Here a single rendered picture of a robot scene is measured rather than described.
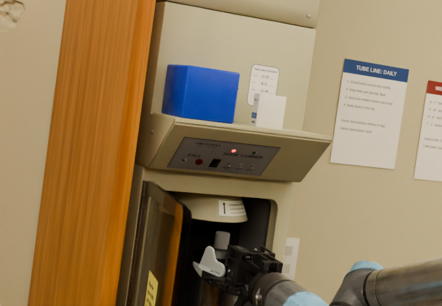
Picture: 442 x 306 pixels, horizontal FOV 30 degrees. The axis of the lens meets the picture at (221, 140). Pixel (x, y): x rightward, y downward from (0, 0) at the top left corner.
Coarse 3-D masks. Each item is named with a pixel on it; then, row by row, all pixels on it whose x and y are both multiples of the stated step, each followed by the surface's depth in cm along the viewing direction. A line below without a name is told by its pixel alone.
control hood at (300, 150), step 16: (160, 128) 143; (176, 128) 140; (192, 128) 140; (208, 128) 141; (224, 128) 143; (240, 128) 144; (256, 128) 145; (272, 128) 150; (160, 144) 143; (176, 144) 143; (256, 144) 148; (272, 144) 149; (288, 144) 150; (304, 144) 151; (320, 144) 152; (160, 160) 146; (272, 160) 153; (288, 160) 154; (304, 160) 155; (240, 176) 155; (256, 176) 156; (272, 176) 157; (288, 176) 158; (304, 176) 159
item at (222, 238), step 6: (216, 234) 157; (222, 234) 156; (228, 234) 157; (216, 240) 157; (222, 240) 157; (228, 240) 157; (204, 246) 157; (216, 246) 157; (222, 246) 157; (198, 252) 156; (216, 252) 154; (222, 252) 154; (216, 258) 154; (222, 258) 154
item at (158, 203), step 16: (160, 192) 135; (160, 208) 134; (176, 208) 123; (144, 224) 145; (160, 224) 132; (176, 224) 122; (144, 240) 144; (160, 240) 131; (176, 240) 121; (144, 256) 142; (160, 256) 130; (176, 256) 120; (144, 272) 140; (160, 272) 128; (176, 272) 119; (144, 288) 139; (160, 288) 127; (176, 288) 119; (144, 304) 137; (160, 304) 126
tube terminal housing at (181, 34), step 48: (192, 48) 151; (240, 48) 155; (288, 48) 159; (144, 96) 152; (240, 96) 156; (288, 96) 160; (144, 144) 150; (192, 192) 154; (240, 192) 158; (288, 192) 163
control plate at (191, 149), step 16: (192, 144) 144; (208, 144) 145; (224, 144) 146; (240, 144) 147; (176, 160) 146; (192, 160) 147; (208, 160) 148; (224, 160) 149; (240, 160) 150; (256, 160) 151
